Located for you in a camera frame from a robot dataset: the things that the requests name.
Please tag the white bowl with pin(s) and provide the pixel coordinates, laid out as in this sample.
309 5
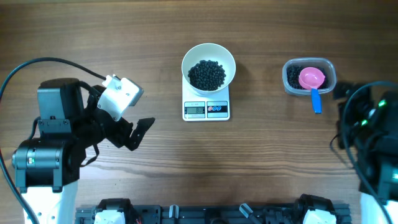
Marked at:
214 52

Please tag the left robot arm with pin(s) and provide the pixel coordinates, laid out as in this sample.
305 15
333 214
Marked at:
47 172

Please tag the pink scoop blue handle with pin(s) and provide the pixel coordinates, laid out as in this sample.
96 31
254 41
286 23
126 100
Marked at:
311 78

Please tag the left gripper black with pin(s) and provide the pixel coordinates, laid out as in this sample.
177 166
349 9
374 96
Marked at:
122 138

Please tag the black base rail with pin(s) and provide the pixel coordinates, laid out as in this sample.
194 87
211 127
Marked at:
305 209

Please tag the black beans in bowl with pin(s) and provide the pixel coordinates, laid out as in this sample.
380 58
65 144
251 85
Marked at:
207 75

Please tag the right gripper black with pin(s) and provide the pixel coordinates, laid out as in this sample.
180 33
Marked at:
364 104

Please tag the clear plastic container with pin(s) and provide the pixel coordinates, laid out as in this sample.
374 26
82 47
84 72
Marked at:
310 62

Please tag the white digital kitchen scale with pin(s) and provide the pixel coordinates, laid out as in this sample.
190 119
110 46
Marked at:
196 107

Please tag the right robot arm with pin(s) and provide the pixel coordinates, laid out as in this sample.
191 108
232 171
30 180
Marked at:
367 132

